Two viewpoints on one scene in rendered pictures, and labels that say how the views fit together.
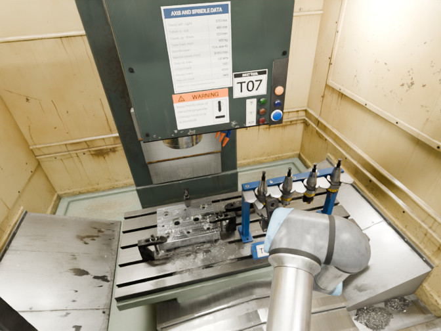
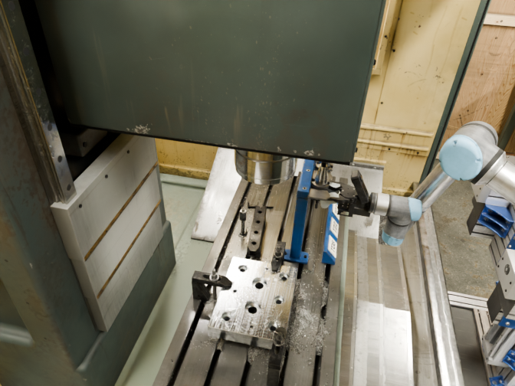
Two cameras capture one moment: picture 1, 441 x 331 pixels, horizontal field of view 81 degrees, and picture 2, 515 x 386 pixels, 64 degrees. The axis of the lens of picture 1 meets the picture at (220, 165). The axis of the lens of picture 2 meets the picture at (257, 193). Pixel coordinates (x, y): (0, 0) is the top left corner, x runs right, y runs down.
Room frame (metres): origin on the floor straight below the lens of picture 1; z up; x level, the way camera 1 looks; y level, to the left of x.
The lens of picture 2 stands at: (0.59, 0.97, 2.05)
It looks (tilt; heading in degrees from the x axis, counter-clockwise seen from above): 38 degrees down; 291
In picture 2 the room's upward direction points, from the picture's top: 2 degrees clockwise
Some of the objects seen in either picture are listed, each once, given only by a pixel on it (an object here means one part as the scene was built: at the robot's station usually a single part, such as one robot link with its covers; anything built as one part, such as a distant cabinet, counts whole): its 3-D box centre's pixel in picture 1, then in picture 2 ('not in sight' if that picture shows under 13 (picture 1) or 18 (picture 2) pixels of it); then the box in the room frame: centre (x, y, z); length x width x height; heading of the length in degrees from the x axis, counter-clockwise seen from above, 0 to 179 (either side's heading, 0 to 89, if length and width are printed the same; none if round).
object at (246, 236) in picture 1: (245, 214); (298, 228); (0.83, -0.10, 1.05); 0.10 x 0.05 x 0.30; 10
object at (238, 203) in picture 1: (247, 205); (257, 233); (1.01, -0.14, 0.93); 0.26 x 0.05 x 0.06; 105
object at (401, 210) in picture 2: not in sight; (402, 208); (0.51, -0.22, 1.17); 0.11 x 0.08 x 0.09; 10
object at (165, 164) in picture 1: (182, 144); (124, 224); (1.32, 0.22, 1.16); 0.48 x 0.05 x 0.51; 100
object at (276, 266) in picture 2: (222, 220); (277, 260); (0.87, 0.01, 0.97); 0.13 x 0.03 x 0.15; 100
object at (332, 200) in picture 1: (331, 197); not in sight; (0.91, -0.54, 1.05); 0.10 x 0.05 x 0.30; 10
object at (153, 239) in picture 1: (153, 244); (277, 351); (0.75, 0.33, 0.97); 0.13 x 0.03 x 0.15; 100
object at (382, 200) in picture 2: not in sight; (379, 203); (0.59, -0.21, 1.17); 0.08 x 0.05 x 0.08; 100
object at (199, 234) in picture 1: (187, 222); (255, 299); (0.88, 0.19, 0.96); 0.29 x 0.23 x 0.05; 100
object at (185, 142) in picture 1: (180, 125); (266, 148); (0.88, 0.14, 1.51); 0.16 x 0.16 x 0.12
